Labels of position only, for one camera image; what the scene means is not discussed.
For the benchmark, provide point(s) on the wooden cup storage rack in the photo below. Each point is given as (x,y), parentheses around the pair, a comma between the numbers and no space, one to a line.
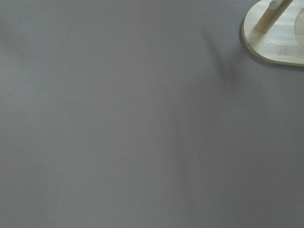
(273,30)

